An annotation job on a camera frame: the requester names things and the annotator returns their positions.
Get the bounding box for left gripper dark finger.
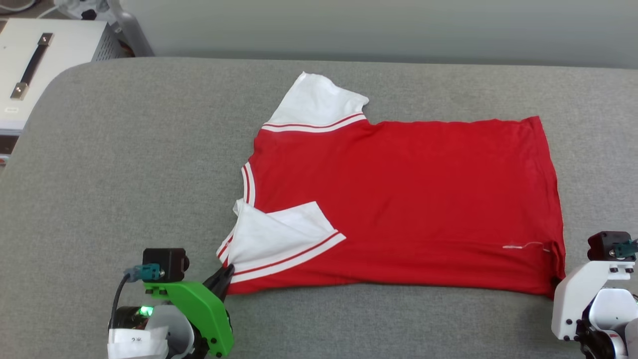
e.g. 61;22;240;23
203;264;235;302

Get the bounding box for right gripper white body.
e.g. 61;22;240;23
551;259;636;342

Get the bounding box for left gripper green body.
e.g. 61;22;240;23
111;282;235;358

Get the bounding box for red and white t-shirt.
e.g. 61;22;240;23
216;71;567;300

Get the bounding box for white plastic object black knob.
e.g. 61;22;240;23
54;0;113;21

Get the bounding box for left gripper black camera box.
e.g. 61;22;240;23
142;248;190;283

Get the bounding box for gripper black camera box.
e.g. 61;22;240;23
587;231;638;262
142;248;190;283

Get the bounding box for right gripper black camera box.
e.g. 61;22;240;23
587;231;638;262

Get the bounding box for left black cable teal connector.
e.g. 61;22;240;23
111;264;164;320

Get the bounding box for black cable teal connector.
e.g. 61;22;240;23
111;264;164;320
613;240;638;259

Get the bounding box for right black cable teal connector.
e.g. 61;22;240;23
613;240;638;259

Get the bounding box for grey metal frame leg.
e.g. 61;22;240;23
107;0;155;57

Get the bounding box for white metal case black handle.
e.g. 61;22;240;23
0;19;124;136

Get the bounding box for white coiled cable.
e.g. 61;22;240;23
0;0;38;13

